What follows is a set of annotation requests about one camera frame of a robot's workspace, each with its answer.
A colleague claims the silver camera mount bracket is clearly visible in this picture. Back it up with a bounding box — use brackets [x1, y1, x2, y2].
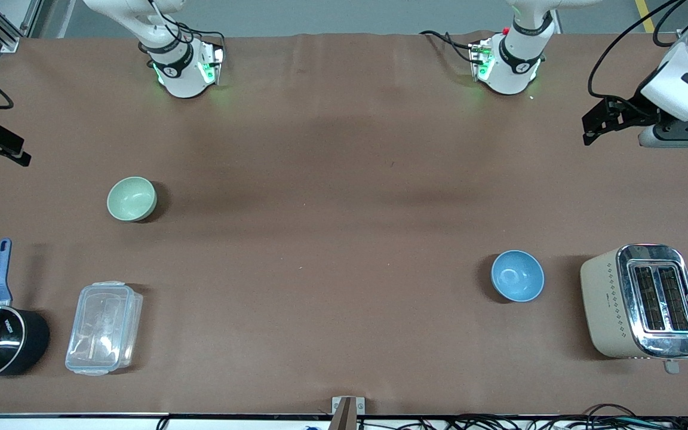
[331, 395, 366, 430]

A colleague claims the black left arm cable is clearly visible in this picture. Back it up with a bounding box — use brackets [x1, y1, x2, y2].
[588, 0, 688, 100]

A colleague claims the brown table cloth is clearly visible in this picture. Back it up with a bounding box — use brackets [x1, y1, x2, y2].
[0, 32, 688, 417]

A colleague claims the black saucepan blue handle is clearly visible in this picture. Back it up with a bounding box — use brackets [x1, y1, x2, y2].
[0, 238, 51, 382]

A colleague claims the clear plastic food container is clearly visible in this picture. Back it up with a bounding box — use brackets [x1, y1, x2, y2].
[64, 281, 144, 377]

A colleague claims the blue bowl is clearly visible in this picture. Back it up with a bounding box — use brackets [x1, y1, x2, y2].
[491, 250, 545, 303]

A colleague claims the light green bowl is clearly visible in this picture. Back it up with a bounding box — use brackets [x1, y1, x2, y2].
[107, 176, 158, 223]

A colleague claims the black left base cable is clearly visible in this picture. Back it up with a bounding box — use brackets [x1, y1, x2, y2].
[419, 29, 478, 65]

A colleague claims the black base cable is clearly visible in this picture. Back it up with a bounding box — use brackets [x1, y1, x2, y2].
[147, 0, 226, 53]
[419, 29, 478, 65]

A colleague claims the beige chrome toaster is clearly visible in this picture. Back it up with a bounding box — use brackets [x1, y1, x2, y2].
[580, 243, 688, 376]

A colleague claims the black floor cable bundle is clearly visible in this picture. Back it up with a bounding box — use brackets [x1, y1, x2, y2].
[356, 403, 688, 430]

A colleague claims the black right base cable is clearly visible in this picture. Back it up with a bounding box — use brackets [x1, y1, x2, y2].
[147, 0, 226, 53]

